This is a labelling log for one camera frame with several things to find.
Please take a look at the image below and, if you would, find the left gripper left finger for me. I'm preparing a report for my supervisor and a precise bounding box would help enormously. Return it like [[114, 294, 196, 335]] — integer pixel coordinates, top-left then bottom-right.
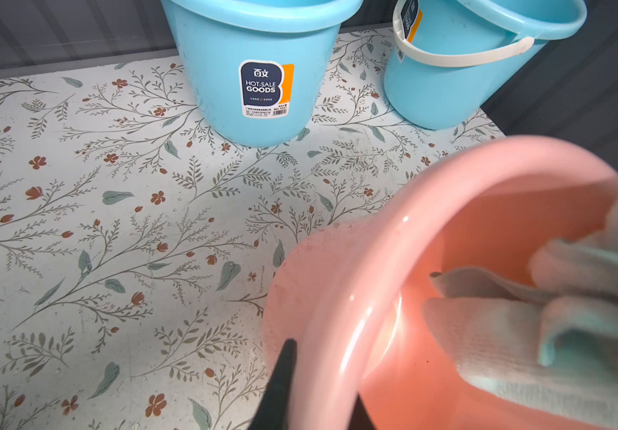
[[248, 339, 297, 430]]

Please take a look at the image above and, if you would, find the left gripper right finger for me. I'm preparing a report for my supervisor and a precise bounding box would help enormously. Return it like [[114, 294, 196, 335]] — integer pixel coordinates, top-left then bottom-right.
[[350, 396, 375, 430]]

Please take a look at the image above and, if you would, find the pink plastic bucket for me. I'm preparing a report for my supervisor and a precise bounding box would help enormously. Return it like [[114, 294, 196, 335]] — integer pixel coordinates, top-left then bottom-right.
[[263, 136, 618, 429]]

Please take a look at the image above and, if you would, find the light green cloth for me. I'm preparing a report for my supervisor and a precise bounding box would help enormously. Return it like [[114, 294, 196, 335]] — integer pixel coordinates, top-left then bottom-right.
[[423, 201, 618, 429]]

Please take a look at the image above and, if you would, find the blue bucket with label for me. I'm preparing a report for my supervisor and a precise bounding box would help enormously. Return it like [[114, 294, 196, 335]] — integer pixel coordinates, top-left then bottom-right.
[[162, 0, 362, 148]]

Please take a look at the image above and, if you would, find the floral patterned table mat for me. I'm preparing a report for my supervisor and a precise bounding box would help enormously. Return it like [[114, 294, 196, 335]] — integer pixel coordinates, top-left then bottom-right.
[[0, 30, 502, 429]]

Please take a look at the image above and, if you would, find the blue bucket white handle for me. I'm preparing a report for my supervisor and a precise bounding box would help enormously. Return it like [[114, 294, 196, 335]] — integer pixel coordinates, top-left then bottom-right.
[[384, 0, 588, 130]]

